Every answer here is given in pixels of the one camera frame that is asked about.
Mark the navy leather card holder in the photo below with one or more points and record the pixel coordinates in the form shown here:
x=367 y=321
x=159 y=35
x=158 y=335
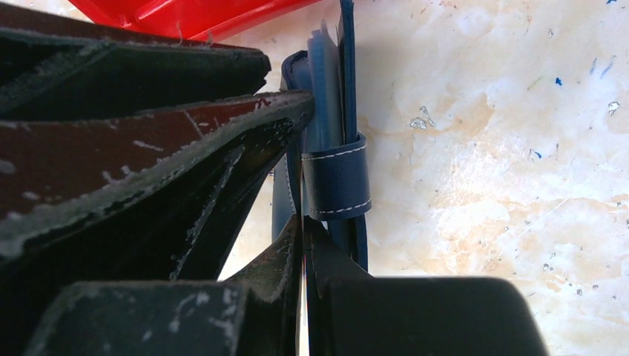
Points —
x=325 y=175

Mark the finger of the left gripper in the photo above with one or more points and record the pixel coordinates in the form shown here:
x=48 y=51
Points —
x=126 y=198
x=60 y=69

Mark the red plastic bin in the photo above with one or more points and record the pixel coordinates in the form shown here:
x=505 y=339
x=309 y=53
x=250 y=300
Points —
x=197 y=20

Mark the gold credit card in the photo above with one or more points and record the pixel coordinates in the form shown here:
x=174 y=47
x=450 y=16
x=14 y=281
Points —
x=303 y=333

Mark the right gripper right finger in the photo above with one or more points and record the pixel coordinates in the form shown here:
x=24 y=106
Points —
x=351 y=312

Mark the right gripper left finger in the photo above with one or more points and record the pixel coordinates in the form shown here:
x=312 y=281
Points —
x=254 y=312

